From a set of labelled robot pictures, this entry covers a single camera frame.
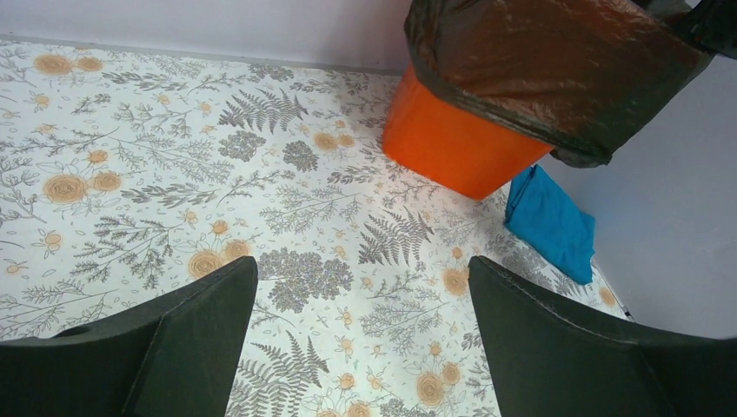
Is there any black plastic trash bag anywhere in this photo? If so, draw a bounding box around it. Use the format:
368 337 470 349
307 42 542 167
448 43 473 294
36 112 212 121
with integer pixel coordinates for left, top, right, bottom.
403 0 736 169

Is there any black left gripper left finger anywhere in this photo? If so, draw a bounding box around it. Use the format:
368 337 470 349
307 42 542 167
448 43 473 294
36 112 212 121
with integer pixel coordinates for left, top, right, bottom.
1 256 258 416

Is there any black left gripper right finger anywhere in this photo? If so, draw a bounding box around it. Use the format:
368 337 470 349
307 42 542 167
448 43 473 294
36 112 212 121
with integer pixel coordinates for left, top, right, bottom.
468 256 736 416

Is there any floral patterned table mat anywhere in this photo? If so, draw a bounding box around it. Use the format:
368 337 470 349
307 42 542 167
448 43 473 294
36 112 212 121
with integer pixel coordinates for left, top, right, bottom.
1 41 624 416

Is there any orange plastic trash bin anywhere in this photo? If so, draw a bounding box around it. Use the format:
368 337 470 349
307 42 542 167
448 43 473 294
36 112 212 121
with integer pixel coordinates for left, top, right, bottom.
382 65 553 200

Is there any bright blue folded cloth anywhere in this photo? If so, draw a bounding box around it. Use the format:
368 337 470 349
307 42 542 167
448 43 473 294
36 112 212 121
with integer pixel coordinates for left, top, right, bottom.
504 165 595 285

